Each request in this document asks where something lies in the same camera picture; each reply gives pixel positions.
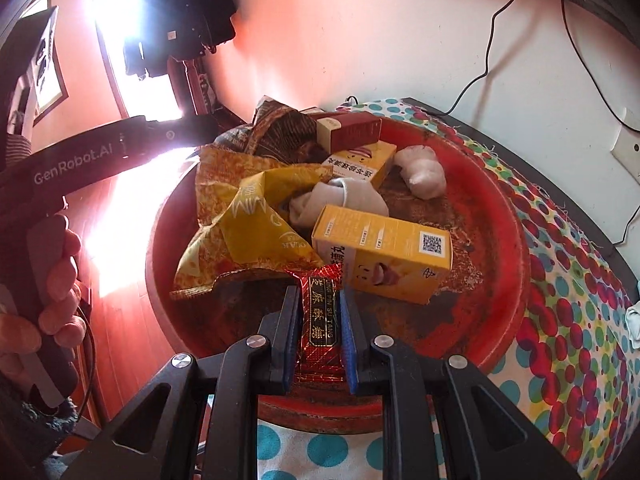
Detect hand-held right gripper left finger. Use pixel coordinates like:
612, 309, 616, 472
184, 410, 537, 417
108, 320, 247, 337
65, 285, 303, 480

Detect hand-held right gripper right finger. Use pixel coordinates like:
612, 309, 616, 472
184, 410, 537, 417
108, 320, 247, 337
339, 287, 583, 480

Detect red candy wrapper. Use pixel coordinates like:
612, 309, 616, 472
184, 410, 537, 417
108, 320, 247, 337
285, 264, 348, 396

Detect yellow cardboard box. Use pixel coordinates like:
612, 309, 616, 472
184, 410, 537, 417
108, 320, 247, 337
320, 141, 397, 191
311, 205, 453, 306

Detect yellow snack bag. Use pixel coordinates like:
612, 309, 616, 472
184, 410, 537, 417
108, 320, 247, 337
170, 147, 333, 301

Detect grey sock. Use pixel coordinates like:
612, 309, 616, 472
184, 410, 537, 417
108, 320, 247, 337
287, 177, 390, 231

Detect red plastic basin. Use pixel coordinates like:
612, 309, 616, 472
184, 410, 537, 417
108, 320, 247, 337
145, 112, 531, 433

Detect white plastic item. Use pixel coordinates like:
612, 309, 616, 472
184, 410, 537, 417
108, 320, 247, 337
394, 145, 447, 199

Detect brown patterned snack bag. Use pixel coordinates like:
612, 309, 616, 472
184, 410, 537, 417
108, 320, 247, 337
215, 95, 321, 166

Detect dark red cardboard box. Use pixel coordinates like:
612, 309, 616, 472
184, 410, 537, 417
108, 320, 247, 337
316, 112, 382, 153

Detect person's left hand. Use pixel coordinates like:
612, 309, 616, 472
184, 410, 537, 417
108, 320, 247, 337
0, 214, 85, 386

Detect dark wooden furniture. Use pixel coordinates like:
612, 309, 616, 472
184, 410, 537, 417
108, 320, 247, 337
167, 55, 251, 126

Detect window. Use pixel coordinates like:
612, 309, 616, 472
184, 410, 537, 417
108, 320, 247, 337
90, 0, 187, 122

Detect black hanging clothes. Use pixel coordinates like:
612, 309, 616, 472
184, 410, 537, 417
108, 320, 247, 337
124, 0, 237, 80

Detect polka dot cloth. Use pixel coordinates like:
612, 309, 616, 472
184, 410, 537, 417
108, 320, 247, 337
257, 97, 640, 480

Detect framed wall picture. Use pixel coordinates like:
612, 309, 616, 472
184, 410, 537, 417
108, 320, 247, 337
20, 0, 70, 121

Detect black cable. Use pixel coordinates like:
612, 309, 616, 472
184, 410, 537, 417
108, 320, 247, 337
611, 180, 638, 247
560, 0, 640, 133
342, 0, 527, 116

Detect white wall socket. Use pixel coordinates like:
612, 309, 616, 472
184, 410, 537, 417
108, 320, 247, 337
611, 125, 640, 186

